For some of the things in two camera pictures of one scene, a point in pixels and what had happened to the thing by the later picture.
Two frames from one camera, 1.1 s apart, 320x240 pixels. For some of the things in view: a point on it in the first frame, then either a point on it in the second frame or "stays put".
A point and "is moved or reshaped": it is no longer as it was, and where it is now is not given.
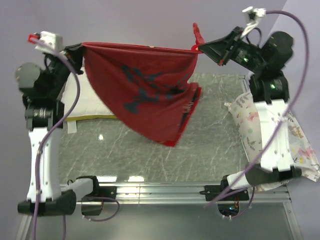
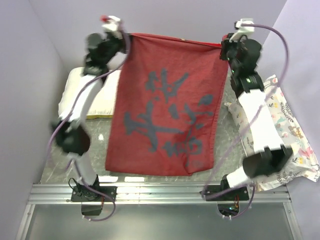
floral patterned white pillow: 301,155 stays put
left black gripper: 73,53 -> 121,41
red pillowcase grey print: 147,87 is moved or reshaped
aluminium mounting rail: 191,195 stays put
